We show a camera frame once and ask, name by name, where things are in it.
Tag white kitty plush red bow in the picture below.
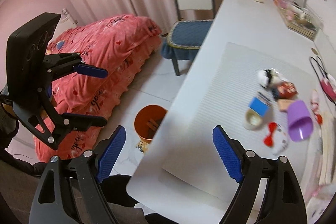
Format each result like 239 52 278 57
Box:
263 122 289 156

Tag clear organizer box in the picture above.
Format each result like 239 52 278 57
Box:
274 0 323 41

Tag blue white milk carton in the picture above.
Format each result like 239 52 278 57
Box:
248 92 271 117

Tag stack of books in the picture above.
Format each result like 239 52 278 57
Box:
319 111 335 186

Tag purple plastic cup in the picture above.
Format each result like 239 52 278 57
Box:
286 100 313 142

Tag translucent ribbed table mat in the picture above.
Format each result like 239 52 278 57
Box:
163 43 315 202

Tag beige mint box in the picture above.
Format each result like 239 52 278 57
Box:
277 99 294 112

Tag blue chair cushion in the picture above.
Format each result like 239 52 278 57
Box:
161 19 213 61

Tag cream tape roll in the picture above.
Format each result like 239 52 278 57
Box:
243 108 263 130

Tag white tissue with black band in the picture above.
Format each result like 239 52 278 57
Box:
257 68 288 89

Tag pink floral bed quilt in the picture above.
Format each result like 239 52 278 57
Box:
34 13 163 163

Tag red cartoon bear toy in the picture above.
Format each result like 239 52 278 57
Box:
272 82 297 101

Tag pink device with black cable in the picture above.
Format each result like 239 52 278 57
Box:
309 56 335 105

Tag orange trash bin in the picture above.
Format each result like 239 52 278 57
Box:
134 105 167 144

